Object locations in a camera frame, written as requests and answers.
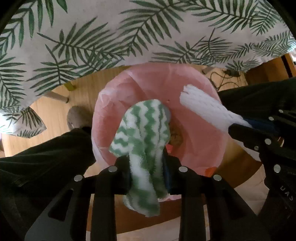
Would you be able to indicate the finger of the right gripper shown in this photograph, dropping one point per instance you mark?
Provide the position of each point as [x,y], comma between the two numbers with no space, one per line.
[259,122]
[253,137]

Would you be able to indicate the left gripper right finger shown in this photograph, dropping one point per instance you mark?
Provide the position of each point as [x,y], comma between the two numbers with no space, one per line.
[210,208]

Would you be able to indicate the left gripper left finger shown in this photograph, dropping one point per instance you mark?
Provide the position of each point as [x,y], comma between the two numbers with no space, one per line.
[86,210]

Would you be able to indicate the white foam sheet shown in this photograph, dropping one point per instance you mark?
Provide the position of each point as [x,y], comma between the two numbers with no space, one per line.
[210,109]

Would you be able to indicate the green white zigzag cloth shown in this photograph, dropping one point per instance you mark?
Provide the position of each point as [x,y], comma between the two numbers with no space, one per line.
[142,136]

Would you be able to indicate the grey slipper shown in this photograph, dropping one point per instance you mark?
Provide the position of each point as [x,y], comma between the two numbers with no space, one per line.
[79,117]

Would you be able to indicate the palm leaf tablecloth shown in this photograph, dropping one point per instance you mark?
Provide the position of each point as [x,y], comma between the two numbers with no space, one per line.
[45,44]

